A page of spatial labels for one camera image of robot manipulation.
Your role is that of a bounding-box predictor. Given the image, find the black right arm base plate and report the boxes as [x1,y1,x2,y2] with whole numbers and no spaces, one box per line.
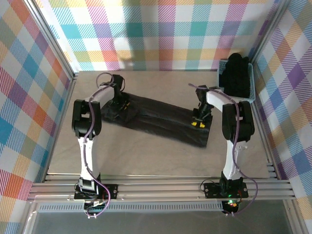
[203,181,249,198]

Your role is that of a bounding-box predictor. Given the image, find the light blue plastic basket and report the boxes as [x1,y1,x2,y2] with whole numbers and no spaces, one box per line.
[216,59,256,102]

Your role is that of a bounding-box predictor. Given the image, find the aluminium rail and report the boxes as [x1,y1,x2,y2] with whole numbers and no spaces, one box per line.
[252,98,280,180]
[42,73,78,183]

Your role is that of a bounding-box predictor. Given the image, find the aluminium right side rail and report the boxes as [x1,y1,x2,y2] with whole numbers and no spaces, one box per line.
[252,98,280,180]

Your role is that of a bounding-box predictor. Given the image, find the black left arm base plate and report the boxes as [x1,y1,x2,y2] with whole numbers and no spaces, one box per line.
[74,184,119,201]

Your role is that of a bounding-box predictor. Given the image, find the black t-shirts pile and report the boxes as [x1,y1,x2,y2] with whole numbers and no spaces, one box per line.
[220,52,252,98]

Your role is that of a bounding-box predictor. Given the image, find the aluminium right frame post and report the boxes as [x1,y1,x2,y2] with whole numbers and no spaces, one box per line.
[250,0,292,64]

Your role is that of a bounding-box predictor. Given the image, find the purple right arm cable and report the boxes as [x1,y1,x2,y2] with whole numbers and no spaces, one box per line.
[188,82,259,217]

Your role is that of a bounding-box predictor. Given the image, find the aluminium left side rail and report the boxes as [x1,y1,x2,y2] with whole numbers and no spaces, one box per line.
[42,73,78,183]

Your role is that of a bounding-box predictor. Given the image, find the aluminium frame post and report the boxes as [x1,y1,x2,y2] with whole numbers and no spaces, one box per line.
[250,0,292,64]
[23,0,78,80]

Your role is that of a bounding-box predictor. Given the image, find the grey slotted cable duct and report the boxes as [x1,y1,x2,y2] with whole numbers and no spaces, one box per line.
[38,203,224,213]

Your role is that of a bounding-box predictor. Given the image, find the dark grey t-shirt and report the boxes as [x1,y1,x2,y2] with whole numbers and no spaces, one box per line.
[100,92,214,148]

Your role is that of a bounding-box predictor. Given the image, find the aluminium frame cross rails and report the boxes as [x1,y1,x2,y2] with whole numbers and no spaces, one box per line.
[27,173,297,203]

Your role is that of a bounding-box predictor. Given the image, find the aluminium left frame post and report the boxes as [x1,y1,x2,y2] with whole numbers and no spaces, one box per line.
[23,0,78,80]

